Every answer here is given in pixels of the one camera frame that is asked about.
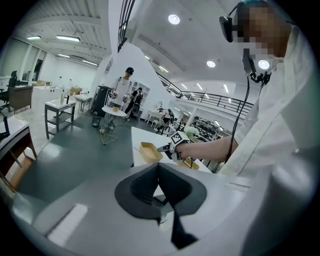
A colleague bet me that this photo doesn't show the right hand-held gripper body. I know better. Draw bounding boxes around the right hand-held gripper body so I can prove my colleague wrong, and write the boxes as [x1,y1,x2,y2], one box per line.
[167,131,191,161]

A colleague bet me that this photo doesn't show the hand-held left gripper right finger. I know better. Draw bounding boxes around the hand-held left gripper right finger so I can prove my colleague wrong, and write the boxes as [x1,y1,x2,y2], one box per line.
[159,162,207,251]

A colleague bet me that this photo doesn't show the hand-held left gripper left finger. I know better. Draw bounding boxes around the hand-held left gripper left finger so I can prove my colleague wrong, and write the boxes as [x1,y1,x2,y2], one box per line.
[114,162,162,225]

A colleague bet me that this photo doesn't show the person's right forearm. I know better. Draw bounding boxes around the person's right forearm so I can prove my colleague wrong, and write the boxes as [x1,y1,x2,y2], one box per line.
[189,136,238,163]

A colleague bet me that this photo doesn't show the person's right hand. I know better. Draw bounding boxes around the person's right hand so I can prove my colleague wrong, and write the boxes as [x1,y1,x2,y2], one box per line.
[179,145,195,161]

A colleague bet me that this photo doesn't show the white marble table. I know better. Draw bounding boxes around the white marble table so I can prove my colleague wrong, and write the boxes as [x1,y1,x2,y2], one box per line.
[131,126,213,174]

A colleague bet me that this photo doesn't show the black storage rack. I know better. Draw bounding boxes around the black storage rack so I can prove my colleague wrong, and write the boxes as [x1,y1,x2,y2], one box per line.
[189,119,233,141]

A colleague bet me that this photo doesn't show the black balcony railing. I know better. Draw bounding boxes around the black balcony railing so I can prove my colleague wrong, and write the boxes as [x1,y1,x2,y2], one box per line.
[154,71,255,117]

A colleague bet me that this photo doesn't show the round white table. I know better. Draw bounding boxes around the round white table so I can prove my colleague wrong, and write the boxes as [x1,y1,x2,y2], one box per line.
[101,106,128,131]

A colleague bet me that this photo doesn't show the white staircase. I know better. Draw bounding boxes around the white staircase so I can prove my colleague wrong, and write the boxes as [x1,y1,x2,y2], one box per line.
[94,41,176,121]

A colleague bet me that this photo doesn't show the black neck-mounted device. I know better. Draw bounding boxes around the black neck-mounted device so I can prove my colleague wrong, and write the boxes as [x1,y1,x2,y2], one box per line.
[241,48,271,86]

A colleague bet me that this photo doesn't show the white counter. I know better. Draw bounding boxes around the white counter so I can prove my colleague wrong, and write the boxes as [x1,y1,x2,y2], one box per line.
[32,85,63,116]

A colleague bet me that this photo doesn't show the white side table wooden shelf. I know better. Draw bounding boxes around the white side table wooden shelf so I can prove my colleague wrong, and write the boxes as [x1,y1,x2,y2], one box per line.
[0,117,38,193]

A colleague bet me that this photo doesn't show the person's head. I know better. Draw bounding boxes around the person's head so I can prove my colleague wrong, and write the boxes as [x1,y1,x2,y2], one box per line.
[234,0,293,60]

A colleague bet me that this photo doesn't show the dark wooden desk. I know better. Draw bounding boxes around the dark wooden desk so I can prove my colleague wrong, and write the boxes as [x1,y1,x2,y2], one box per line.
[7,84,33,113]

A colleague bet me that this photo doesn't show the black office chair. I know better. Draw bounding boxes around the black office chair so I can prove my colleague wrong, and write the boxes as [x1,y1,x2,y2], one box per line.
[0,70,18,113]

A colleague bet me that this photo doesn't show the gold wire stand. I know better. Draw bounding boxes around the gold wire stand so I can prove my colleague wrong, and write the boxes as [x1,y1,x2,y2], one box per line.
[99,128,118,146]

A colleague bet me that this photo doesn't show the thin black cable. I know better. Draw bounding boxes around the thin black cable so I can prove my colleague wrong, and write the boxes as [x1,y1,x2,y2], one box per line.
[224,74,251,163]

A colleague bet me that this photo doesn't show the black frame table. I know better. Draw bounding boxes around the black frame table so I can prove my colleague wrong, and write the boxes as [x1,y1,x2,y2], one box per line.
[44,99,77,140]

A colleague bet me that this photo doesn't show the black head-mounted camera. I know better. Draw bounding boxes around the black head-mounted camera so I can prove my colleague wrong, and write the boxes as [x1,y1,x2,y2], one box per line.
[218,2,238,43]

